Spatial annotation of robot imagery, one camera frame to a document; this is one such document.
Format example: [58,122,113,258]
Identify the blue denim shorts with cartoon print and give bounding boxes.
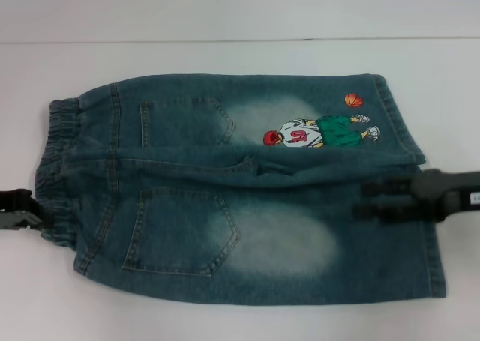
[35,73,451,301]

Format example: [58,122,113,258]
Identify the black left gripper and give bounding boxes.
[0,188,46,231]

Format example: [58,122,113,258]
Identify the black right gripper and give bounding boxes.
[353,167,480,223]

